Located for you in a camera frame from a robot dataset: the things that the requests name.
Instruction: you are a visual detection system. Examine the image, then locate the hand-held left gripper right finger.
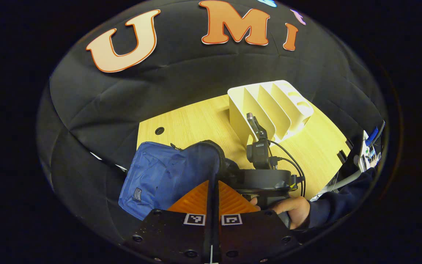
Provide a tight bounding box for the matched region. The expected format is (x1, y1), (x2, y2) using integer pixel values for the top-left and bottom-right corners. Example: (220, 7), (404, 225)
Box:
(216, 180), (301, 263)

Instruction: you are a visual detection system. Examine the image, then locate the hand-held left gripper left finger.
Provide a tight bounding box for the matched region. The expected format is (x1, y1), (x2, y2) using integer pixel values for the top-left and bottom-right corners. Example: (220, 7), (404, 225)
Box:
(122, 180), (213, 263)

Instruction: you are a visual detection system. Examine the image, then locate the blue schoolbag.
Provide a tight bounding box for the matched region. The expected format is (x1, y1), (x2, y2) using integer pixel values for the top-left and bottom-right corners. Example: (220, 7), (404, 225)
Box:
(118, 140), (241, 222)

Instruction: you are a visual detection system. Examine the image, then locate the white plastic bookshelf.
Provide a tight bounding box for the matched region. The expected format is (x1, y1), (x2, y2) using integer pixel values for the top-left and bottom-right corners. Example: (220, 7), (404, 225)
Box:
(227, 80), (314, 147)

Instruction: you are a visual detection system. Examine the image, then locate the white and blue device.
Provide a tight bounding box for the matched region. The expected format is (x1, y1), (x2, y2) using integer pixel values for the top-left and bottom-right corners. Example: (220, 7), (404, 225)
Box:
(358, 120), (386, 173)

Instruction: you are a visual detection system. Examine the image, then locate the black camera cable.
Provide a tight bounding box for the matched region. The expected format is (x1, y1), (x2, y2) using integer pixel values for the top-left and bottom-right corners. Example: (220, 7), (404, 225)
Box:
(269, 140), (307, 198)

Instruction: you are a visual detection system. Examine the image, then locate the light grey cable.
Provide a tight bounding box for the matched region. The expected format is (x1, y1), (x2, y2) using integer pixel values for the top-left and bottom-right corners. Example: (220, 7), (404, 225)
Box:
(326, 169), (362, 192)

